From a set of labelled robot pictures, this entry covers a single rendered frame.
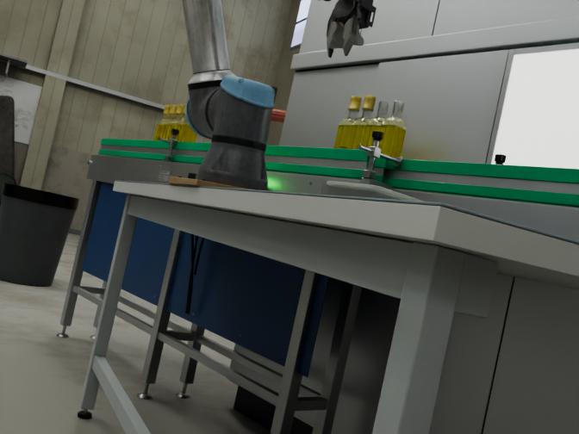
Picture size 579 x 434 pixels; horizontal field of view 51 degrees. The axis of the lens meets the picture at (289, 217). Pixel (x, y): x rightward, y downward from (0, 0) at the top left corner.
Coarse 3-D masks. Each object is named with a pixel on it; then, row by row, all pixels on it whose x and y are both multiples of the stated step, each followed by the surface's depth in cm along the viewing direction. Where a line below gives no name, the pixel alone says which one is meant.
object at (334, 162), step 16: (112, 144) 283; (128, 144) 270; (144, 144) 259; (160, 144) 248; (192, 144) 230; (208, 144) 222; (176, 160) 237; (192, 160) 227; (272, 160) 192; (288, 160) 186; (304, 160) 181; (320, 160) 176; (336, 160) 171; (352, 160) 166; (368, 160) 162; (336, 176) 169; (352, 176) 164
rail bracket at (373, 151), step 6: (378, 132) 157; (378, 138) 158; (372, 144) 158; (378, 144) 158; (366, 150) 156; (372, 150) 157; (378, 150) 158; (372, 156) 157; (378, 156) 158; (384, 156) 160; (372, 162) 158; (396, 162) 164; (372, 168) 158; (366, 174) 157; (372, 174) 157
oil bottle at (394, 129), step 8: (384, 120) 175; (392, 120) 172; (400, 120) 173; (384, 128) 174; (392, 128) 172; (400, 128) 173; (384, 136) 173; (392, 136) 171; (400, 136) 173; (384, 144) 173; (392, 144) 171; (400, 144) 173; (384, 152) 172; (392, 152) 172; (400, 152) 174
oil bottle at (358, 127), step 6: (360, 120) 182; (366, 120) 181; (354, 126) 183; (360, 126) 181; (354, 132) 182; (360, 132) 180; (354, 138) 182; (360, 138) 180; (348, 144) 183; (354, 144) 181; (360, 144) 180
